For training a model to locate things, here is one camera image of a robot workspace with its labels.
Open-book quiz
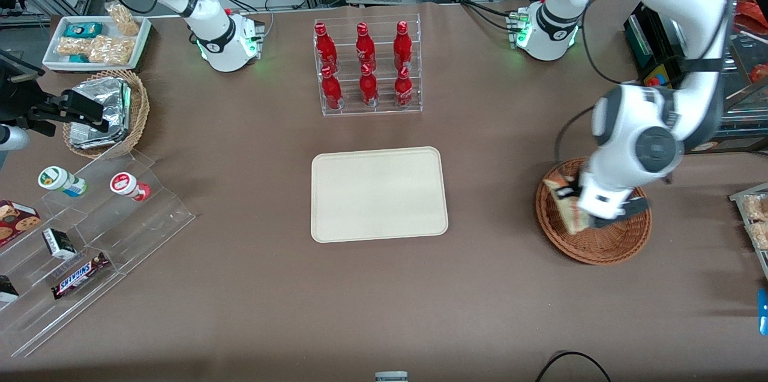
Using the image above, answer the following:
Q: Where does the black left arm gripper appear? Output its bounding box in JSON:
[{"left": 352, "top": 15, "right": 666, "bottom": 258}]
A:
[{"left": 555, "top": 186, "right": 650, "bottom": 228}]

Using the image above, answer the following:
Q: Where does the triangular sandwich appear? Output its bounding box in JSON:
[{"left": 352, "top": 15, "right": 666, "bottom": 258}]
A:
[{"left": 543, "top": 166, "right": 595, "bottom": 236}]

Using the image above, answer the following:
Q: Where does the light tan wicker basket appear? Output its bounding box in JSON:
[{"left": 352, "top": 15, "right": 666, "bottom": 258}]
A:
[{"left": 62, "top": 69, "right": 150, "bottom": 160}]

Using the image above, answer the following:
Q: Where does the brown wicker basket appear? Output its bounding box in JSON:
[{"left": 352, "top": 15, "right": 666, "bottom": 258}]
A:
[{"left": 535, "top": 157, "right": 653, "bottom": 266}]

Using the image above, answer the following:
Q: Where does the white rectangular snack tray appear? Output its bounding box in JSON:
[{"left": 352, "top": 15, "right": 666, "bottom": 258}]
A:
[{"left": 42, "top": 15, "right": 152, "bottom": 73}]

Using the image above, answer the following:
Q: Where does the beige rectangular tray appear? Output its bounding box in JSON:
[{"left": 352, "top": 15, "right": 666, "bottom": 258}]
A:
[{"left": 310, "top": 146, "right": 449, "bottom": 244}]

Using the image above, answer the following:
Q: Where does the silver foil wrapped pack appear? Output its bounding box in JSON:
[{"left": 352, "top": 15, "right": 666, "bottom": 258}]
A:
[
  {"left": 69, "top": 123, "right": 128, "bottom": 150},
  {"left": 72, "top": 76, "right": 133, "bottom": 131}
]

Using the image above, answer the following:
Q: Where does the clear bag of snacks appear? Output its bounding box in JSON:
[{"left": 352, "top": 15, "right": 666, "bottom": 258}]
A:
[
  {"left": 89, "top": 34, "right": 134, "bottom": 66},
  {"left": 105, "top": 1, "right": 140, "bottom": 37},
  {"left": 57, "top": 37, "right": 92, "bottom": 58}
]

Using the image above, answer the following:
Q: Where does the green lid white cup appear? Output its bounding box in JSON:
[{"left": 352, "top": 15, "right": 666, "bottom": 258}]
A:
[{"left": 38, "top": 166, "right": 88, "bottom": 198}]

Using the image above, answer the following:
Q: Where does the red lid white cup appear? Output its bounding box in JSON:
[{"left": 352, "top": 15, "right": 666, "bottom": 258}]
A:
[{"left": 110, "top": 172, "right": 151, "bottom": 202}]

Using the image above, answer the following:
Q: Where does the clear acrylic stepped shelf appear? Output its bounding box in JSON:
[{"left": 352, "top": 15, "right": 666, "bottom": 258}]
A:
[{"left": 0, "top": 148, "right": 196, "bottom": 359}]

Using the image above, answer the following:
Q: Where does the red cookie box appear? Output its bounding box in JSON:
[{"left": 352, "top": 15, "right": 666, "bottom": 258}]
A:
[{"left": 0, "top": 200, "right": 41, "bottom": 248}]

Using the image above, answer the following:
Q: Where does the small black white box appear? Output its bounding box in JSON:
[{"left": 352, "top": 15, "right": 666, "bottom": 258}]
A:
[{"left": 42, "top": 227, "right": 77, "bottom": 260}]

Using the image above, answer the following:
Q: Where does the brown snickers bar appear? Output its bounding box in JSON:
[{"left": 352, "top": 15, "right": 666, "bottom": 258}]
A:
[{"left": 51, "top": 252, "right": 110, "bottom": 300}]

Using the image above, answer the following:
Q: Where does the black countertop appliance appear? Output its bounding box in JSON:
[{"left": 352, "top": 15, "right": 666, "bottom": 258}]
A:
[{"left": 624, "top": 0, "right": 768, "bottom": 155}]

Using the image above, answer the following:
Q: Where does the clear bag of pastry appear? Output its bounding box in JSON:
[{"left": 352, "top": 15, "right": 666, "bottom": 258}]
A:
[
  {"left": 747, "top": 221, "right": 768, "bottom": 251},
  {"left": 742, "top": 193, "right": 768, "bottom": 222}
]

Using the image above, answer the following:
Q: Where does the red cola bottle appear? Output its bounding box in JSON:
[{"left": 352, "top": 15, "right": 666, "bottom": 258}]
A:
[
  {"left": 355, "top": 22, "right": 377, "bottom": 71},
  {"left": 314, "top": 22, "right": 338, "bottom": 71},
  {"left": 320, "top": 66, "right": 344, "bottom": 111},
  {"left": 394, "top": 66, "right": 414, "bottom": 110},
  {"left": 393, "top": 20, "right": 413, "bottom": 71},
  {"left": 359, "top": 63, "right": 380, "bottom": 108}
]

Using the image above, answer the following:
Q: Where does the clear acrylic bottle rack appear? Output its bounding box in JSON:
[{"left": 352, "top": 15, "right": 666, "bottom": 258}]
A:
[{"left": 313, "top": 13, "right": 424, "bottom": 118}]

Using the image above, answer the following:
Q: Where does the black looped cable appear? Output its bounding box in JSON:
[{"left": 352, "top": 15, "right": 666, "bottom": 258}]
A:
[{"left": 534, "top": 351, "right": 613, "bottom": 382}]

